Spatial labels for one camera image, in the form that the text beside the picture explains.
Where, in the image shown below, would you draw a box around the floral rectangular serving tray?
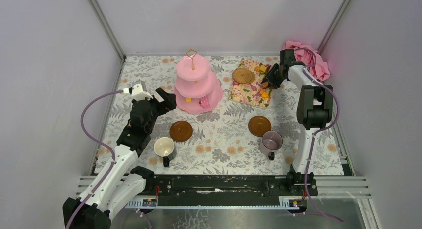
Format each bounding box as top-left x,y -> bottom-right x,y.
228,59 -> 272,109

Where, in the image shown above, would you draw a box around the round woven brown coaster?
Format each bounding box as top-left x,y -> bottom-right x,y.
232,67 -> 255,84

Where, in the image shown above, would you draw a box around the brown saucer right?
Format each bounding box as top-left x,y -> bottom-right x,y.
248,116 -> 272,137

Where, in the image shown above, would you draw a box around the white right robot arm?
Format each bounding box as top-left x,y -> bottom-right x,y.
262,49 -> 333,195

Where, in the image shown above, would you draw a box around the brown saucer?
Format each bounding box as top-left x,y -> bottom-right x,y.
248,116 -> 272,137
169,121 -> 193,142

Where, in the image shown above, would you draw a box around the brown saucer left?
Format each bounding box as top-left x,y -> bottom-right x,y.
169,121 -> 193,142

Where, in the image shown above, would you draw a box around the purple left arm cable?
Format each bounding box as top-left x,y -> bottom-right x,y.
65,89 -> 132,229

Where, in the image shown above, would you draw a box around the crumpled pink cloth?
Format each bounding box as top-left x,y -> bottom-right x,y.
282,40 -> 330,82

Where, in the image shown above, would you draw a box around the mauve mug black handle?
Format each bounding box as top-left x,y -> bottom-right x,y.
259,131 -> 283,161

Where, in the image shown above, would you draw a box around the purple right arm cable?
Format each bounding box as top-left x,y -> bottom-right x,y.
295,47 -> 345,224

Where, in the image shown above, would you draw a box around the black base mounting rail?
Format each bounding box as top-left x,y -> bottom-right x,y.
135,174 -> 318,208

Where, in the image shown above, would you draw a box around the pink three-tier cake stand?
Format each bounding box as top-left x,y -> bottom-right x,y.
173,48 -> 223,115

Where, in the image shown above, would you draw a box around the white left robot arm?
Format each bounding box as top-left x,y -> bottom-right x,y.
63,84 -> 177,229

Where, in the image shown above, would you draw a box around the cream mug black handle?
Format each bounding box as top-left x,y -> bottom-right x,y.
154,137 -> 177,168

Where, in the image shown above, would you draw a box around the round orange cookie toy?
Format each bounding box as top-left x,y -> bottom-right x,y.
259,65 -> 267,73

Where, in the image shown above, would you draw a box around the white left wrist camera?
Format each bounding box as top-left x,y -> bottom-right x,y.
123,81 -> 153,101

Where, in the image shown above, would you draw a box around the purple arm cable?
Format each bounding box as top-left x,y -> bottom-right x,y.
295,47 -> 345,224
65,89 -> 132,229

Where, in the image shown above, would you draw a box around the pink cake slice toy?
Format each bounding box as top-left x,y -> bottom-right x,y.
199,98 -> 210,109

